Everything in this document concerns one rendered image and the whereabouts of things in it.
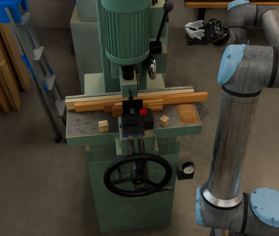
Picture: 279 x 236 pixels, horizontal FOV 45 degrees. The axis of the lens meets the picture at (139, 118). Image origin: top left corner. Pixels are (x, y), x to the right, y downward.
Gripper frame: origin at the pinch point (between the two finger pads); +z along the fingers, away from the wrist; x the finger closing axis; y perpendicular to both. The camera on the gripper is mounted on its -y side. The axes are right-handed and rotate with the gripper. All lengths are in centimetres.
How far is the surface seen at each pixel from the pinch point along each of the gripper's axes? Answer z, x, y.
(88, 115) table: 8, 23, -54
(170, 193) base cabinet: -45, 64, -56
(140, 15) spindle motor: 16.7, -3.7, -6.6
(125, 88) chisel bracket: 2.8, 14.9, -32.8
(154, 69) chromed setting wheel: -13.3, 5.1, -29.4
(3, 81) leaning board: -8, -30, -184
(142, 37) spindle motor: 11.3, 1.6, -11.6
